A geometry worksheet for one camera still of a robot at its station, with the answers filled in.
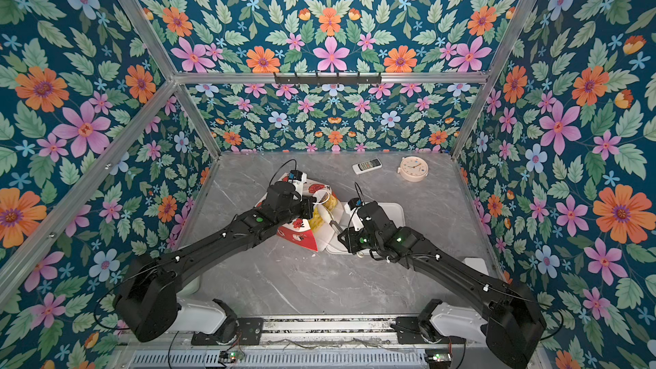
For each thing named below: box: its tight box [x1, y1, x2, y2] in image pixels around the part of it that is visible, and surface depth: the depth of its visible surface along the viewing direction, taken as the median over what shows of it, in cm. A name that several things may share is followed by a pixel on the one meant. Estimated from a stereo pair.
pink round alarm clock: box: [397, 155, 430, 183], surface depth 113 cm
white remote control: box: [351, 157, 383, 176], surface depth 117 cm
